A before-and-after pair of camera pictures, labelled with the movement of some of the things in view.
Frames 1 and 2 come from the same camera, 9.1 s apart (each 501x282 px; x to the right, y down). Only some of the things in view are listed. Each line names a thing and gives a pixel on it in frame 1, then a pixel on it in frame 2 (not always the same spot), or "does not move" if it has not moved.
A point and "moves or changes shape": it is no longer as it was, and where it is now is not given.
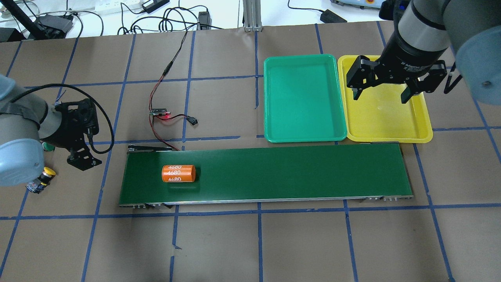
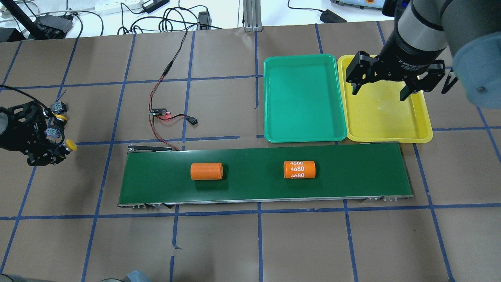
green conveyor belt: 266,173 does not move
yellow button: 37,185 moves or changes shape
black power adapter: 204,17 does not move
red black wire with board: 162,114 does not move
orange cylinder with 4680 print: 178,173 to 299,169
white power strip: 110,6 does not move
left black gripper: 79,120 to 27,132
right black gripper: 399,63 does not move
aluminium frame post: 252,15 does not move
